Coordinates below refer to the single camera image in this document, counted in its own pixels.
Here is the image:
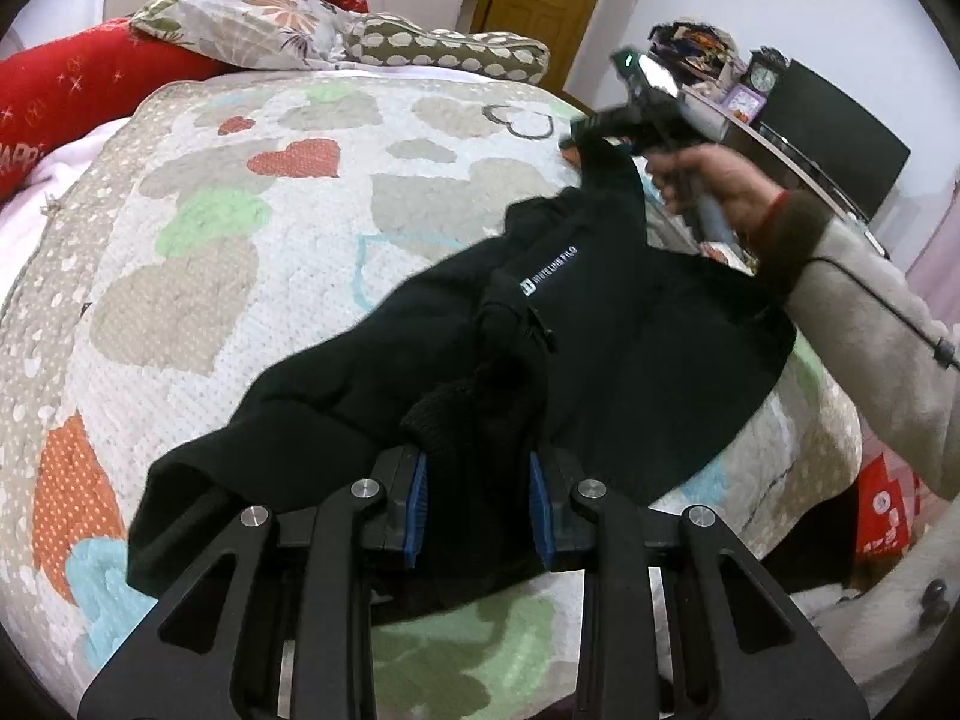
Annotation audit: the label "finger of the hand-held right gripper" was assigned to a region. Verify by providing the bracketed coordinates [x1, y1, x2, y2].
[559, 111, 610, 158]

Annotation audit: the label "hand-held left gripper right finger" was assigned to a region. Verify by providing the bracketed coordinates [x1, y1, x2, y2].
[527, 450, 887, 720]

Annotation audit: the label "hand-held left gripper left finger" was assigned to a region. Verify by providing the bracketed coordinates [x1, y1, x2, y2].
[77, 444, 430, 720]

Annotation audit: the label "black pants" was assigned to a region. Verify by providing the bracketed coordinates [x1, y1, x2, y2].
[126, 136, 797, 627]

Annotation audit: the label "person's right forearm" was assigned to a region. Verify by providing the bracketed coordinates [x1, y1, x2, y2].
[750, 190, 960, 505]

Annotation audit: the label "person's right hand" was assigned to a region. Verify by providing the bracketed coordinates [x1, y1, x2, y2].
[645, 141, 790, 242]

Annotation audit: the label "purple alarm clock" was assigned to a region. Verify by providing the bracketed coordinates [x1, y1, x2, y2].
[721, 84, 766, 122]

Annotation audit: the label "beige television cabinet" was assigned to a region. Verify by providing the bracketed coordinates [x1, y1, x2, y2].
[675, 82, 905, 275]

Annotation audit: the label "cluttered shelf unit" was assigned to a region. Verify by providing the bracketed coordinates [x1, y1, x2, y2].
[649, 17, 745, 82]

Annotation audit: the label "dark mantel clock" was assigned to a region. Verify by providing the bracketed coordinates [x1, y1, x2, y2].
[746, 47, 786, 102]

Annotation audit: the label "olive polka dot pillow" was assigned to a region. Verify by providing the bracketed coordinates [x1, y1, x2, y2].
[341, 15, 552, 87]

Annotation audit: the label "black television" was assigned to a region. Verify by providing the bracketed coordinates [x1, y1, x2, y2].
[756, 60, 913, 224]

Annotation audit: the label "heart pattern bed blanket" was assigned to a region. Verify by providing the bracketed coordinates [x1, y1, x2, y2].
[0, 79, 863, 720]

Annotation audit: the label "red box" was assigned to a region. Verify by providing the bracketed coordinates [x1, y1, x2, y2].
[855, 454, 932, 563]

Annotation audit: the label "floral pillow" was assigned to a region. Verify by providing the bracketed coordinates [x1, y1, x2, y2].
[129, 0, 370, 74]

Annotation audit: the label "person's beige coat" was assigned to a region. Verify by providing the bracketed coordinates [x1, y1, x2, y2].
[787, 491, 960, 695]

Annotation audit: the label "white bed sheet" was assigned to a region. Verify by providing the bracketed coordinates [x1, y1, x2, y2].
[0, 116, 134, 301]

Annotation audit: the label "long red pillow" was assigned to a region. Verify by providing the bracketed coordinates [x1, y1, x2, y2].
[0, 17, 230, 202]

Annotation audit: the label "black cable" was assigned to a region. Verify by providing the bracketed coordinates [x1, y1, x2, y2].
[810, 256, 960, 370]

